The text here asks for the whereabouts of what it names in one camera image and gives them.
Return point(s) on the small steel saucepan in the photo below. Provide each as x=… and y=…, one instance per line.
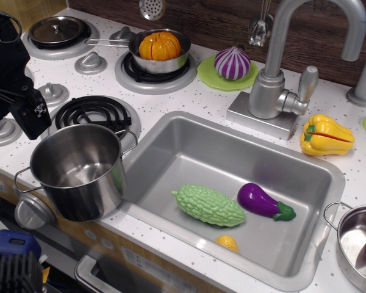
x=152, y=66

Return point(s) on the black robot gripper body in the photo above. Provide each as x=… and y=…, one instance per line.
x=14, y=85

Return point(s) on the purple white toy onion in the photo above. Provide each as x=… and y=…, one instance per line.
x=232, y=63

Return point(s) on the green toy bitter gourd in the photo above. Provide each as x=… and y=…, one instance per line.
x=208, y=205

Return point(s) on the blue black clamp device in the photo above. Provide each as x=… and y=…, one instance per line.
x=20, y=270

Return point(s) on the purple toy eggplant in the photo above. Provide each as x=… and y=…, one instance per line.
x=254, y=199

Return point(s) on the yellow toy corn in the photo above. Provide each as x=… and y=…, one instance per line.
x=228, y=242

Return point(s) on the light green plate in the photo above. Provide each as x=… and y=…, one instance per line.
x=209, y=76

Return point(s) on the grey sink basin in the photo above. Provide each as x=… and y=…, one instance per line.
x=184, y=149

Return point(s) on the large steel stock pot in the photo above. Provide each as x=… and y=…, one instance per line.
x=80, y=168

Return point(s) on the silver stove knob left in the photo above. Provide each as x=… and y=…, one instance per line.
x=54, y=94

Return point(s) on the silver toy faucet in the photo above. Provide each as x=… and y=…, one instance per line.
x=310, y=41

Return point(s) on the steel pot lid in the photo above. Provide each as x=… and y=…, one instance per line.
x=56, y=29

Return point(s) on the steel pot at right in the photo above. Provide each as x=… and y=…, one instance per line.
x=351, y=243

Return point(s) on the silver stove knob back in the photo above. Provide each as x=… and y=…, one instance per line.
x=122, y=37

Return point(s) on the hanging clear spoon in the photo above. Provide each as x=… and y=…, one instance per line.
x=260, y=27

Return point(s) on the silver stove knob front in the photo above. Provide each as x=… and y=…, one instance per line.
x=10, y=131

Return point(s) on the silver stove knob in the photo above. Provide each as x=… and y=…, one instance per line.
x=54, y=94
x=90, y=64
x=10, y=131
x=122, y=37

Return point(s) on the silver oven dial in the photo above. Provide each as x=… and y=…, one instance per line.
x=31, y=213

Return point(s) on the silver stove knob centre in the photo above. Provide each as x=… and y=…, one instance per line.
x=90, y=64

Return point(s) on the front black coil burner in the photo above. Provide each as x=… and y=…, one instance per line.
x=106, y=111

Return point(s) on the yellow toy bell pepper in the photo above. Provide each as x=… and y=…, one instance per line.
x=322, y=136

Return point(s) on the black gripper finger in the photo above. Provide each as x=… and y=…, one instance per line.
x=31, y=113

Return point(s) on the back left stove burner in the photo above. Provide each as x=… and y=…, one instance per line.
x=65, y=50

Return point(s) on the orange toy pumpkin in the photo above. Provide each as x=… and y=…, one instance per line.
x=160, y=46

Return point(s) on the hanging perforated ladle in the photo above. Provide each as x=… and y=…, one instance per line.
x=152, y=10

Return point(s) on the back right coil burner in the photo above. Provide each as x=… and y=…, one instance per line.
x=129, y=76

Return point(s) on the silver oven door handle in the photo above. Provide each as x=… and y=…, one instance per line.
x=100, y=275

